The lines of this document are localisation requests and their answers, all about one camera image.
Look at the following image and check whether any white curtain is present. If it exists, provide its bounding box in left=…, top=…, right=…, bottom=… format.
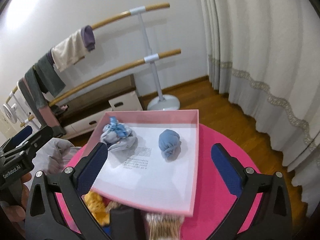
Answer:
left=200, top=0, right=319, bottom=217

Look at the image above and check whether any grey pink yoga mat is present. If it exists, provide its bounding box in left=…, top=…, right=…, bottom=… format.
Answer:
left=18, top=76, right=66, bottom=138

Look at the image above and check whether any wooden barre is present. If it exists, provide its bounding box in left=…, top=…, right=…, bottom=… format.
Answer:
left=4, top=2, right=171, bottom=104
left=19, top=48, right=182, bottom=128

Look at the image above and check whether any dark wood bench cabinet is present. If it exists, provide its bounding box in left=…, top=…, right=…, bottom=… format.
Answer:
left=58, top=74, right=143, bottom=139

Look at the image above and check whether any purple garment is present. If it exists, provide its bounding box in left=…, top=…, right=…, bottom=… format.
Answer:
left=81, top=25, right=95, bottom=52

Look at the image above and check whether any pink round tablecloth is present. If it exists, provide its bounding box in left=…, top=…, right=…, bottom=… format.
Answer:
left=55, top=123, right=263, bottom=240

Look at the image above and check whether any grey quilt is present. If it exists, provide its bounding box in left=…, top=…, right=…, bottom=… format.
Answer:
left=25, top=138, right=81, bottom=189

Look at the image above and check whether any black rectangular case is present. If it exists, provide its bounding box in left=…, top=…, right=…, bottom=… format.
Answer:
left=110, top=206, right=146, bottom=240

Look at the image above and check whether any light blue sock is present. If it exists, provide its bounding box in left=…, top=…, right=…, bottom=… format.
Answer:
left=158, top=129, right=181, bottom=161

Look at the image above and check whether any pink cardboard box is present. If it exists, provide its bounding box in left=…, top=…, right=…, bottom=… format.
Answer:
left=81, top=109, right=200, bottom=218

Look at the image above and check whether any royal blue knitted cloth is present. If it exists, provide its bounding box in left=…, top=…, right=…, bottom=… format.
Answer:
left=103, top=226, right=111, bottom=236

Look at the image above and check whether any patterned white blue cloth bundle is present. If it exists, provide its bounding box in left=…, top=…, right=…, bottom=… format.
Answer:
left=100, top=116, right=137, bottom=154

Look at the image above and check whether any cream garment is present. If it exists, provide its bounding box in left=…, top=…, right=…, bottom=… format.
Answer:
left=51, top=29, right=89, bottom=72

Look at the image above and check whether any upper wooden barre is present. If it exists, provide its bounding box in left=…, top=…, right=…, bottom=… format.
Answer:
left=4, top=2, right=171, bottom=104

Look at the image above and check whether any lower wooden barre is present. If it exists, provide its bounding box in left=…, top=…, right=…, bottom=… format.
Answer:
left=19, top=48, right=182, bottom=128

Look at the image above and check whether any dark green towel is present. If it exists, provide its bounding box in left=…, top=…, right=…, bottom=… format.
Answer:
left=24, top=50, right=66, bottom=109

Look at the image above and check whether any white printed paper sheet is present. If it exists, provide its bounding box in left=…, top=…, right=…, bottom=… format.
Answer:
left=91, top=122, right=197, bottom=209

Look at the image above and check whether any person's left hand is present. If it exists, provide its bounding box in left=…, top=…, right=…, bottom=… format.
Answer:
left=3, top=173, right=32, bottom=223

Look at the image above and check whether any yellow crochet toy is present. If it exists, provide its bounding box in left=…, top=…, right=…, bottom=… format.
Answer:
left=84, top=191, right=110, bottom=226

